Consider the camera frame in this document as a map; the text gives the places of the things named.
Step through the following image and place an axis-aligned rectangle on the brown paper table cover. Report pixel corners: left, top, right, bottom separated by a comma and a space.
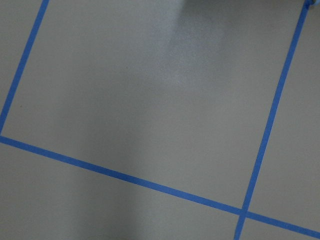
0, 0, 320, 240

